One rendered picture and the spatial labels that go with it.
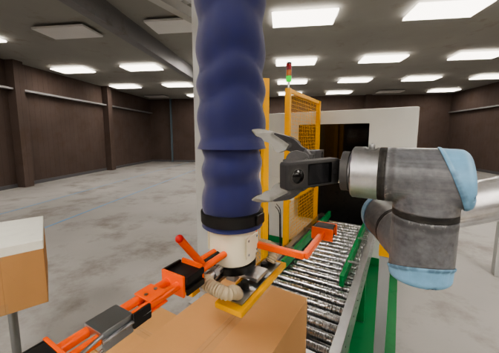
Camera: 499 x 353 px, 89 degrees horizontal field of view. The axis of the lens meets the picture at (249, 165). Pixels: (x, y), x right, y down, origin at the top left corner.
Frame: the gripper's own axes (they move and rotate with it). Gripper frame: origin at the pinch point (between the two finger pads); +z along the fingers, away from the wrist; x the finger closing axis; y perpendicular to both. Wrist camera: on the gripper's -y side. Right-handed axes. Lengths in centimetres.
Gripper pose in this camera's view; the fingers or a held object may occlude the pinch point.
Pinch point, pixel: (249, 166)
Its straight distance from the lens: 54.2
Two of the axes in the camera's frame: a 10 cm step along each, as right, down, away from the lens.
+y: 5.2, -1.0, 8.5
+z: -8.6, -0.6, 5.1
